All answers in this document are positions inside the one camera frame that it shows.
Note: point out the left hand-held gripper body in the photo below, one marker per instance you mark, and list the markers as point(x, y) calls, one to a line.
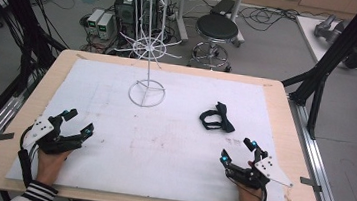
point(49, 139)

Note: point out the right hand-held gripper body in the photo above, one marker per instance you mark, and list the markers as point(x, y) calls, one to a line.
point(259, 171)

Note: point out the person's left hand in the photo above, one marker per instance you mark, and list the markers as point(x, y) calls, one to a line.
point(49, 167)

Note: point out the black bow tie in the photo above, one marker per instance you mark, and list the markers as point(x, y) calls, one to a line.
point(216, 118)

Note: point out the grey metal clip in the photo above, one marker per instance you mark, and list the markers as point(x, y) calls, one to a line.
point(311, 184)
point(1, 138)

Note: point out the person's left striped sleeve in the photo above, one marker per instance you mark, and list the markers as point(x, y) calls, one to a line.
point(38, 194)

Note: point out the white foam board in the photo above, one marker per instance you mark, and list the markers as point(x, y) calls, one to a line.
point(161, 152)

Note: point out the grey bench power supply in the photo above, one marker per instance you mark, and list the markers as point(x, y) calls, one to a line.
point(93, 21)
point(105, 26)

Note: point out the black round stool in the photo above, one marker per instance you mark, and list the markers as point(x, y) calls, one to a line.
point(216, 34)

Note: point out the black computer tower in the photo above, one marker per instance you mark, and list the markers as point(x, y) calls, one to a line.
point(125, 11)

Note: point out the white floor platform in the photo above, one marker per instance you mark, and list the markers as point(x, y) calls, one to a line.
point(310, 37)

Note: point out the grey robot part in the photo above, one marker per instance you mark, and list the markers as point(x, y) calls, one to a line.
point(328, 29)

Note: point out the black metal frame stand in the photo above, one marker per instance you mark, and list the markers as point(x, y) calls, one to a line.
point(335, 56)
point(18, 13)

